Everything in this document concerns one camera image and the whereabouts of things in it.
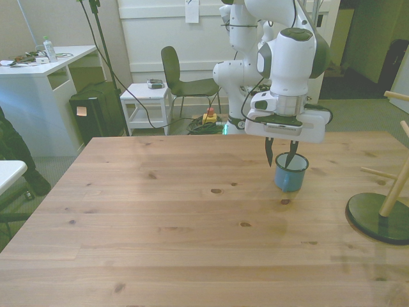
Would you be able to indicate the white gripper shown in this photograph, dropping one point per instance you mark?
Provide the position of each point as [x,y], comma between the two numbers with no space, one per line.
[311,128]

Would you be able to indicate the blue enamel mug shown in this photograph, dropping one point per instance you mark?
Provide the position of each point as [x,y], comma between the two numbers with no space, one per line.
[289,182]

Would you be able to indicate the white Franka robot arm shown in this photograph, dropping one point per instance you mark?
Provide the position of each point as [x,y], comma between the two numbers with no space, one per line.
[287,67]

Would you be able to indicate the wooden mug tree black base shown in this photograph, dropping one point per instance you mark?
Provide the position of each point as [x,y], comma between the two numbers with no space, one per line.
[393,195]

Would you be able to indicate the yellow emergency stop button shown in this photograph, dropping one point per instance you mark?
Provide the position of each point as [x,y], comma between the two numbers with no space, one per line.
[210,115]

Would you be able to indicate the dark green chair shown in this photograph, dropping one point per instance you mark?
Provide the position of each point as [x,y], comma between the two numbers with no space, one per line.
[171,68]

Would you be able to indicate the small grey device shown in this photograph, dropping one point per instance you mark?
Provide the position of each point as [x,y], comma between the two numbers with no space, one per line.
[155,83]

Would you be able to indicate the white side stool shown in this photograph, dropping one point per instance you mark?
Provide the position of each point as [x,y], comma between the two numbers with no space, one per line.
[143,92]

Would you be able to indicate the white paper sheet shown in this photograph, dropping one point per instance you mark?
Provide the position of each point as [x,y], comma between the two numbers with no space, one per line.
[192,11]

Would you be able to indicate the black case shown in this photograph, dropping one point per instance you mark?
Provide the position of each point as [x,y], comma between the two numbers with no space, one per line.
[96,112]

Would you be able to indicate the orange sticky note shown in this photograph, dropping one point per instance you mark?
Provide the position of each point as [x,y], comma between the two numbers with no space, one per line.
[81,111]

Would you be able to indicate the clear plastic bottle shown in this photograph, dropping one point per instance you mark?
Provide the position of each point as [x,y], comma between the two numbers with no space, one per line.
[50,49]

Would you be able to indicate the small white box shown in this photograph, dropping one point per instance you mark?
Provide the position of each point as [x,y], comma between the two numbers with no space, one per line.
[42,59]

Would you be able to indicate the white desk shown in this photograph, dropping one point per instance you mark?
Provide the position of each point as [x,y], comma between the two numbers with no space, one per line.
[28,96]

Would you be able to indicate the person leg dark trousers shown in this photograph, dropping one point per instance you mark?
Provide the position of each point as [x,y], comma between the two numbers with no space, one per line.
[19,153]

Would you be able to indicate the white rounded table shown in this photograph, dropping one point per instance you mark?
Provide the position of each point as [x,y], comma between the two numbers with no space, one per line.
[9,172]

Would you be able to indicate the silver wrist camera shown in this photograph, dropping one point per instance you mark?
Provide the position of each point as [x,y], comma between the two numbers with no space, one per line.
[282,127]

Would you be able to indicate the black camera stand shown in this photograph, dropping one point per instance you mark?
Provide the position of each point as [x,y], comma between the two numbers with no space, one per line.
[107,60]

